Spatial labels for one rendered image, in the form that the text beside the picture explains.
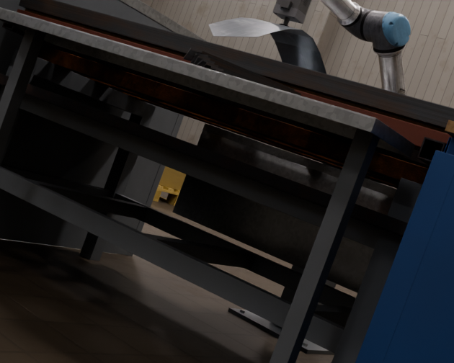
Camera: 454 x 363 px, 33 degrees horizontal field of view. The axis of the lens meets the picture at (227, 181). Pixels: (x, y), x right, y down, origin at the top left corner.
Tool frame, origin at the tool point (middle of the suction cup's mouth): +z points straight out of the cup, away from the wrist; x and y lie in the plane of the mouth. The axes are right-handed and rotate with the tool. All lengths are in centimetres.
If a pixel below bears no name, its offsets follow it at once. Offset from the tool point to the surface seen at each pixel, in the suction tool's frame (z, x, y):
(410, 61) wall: -182, 862, -270
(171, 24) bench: -1, 47, -79
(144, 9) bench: -1, 28, -80
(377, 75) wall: -150, 868, -314
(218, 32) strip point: 10.7, -30.0, -2.8
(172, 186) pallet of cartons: 87, 375, -268
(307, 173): 39, 41, 7
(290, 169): 40, 41, 0
